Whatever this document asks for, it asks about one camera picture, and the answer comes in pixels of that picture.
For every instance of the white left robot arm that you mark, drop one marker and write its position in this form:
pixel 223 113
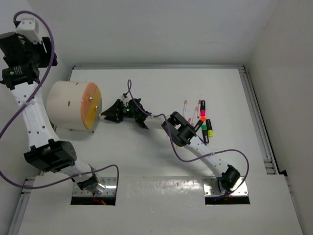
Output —
pixel 47 153

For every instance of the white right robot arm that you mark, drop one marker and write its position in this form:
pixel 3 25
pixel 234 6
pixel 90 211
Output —
pixel 182 134

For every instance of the orange highlighter black body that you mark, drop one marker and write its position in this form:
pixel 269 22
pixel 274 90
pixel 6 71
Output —
pixel 198 125

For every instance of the pink highlighter black body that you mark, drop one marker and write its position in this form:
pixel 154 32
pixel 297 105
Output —
pixel 202 108

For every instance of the cylindrical beige drawer container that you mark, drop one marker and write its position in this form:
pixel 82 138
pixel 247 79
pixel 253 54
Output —
pixel 74 105

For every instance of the light pink cap pen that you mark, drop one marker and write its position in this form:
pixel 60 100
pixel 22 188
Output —
pixel 184 108

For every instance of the yellow highlighter black body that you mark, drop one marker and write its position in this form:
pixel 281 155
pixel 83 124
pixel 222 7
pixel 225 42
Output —
pixel 209 128

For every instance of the mauve cap white pen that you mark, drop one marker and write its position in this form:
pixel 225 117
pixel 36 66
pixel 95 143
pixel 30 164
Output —
pixel 199 105

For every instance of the peach cap white pen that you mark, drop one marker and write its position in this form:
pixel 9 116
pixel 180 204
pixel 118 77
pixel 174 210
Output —
pixel 195 115

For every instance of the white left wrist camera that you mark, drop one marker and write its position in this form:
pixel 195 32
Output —
pixel 28 27

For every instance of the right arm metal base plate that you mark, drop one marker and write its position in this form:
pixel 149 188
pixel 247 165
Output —
pixel 211 188

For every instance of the green highlighter black body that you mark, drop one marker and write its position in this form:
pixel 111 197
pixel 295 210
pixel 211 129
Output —
pixel 205 133

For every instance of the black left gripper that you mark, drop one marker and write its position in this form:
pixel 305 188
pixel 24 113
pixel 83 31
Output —
pixel 26 43

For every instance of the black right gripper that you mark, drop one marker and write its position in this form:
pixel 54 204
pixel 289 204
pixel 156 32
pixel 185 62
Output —
pixel 111 113

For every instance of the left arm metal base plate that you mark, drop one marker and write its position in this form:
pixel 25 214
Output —
pixel 107 188

